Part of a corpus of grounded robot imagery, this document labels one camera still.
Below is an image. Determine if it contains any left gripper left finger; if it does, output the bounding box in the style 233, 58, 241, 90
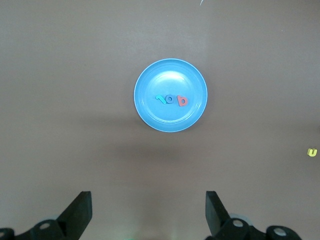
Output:
17, 191, 93, 240

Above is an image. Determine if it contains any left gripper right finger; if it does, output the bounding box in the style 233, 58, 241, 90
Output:
205, 190, 266, 240

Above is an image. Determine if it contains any red letter g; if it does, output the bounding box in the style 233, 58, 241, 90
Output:
176, 94, 189, 108

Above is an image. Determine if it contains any brown table cover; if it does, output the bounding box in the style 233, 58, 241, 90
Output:
0, 0, 320, 240

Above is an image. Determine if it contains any blue plate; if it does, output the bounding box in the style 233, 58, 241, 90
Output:
133, 58, 209, 133

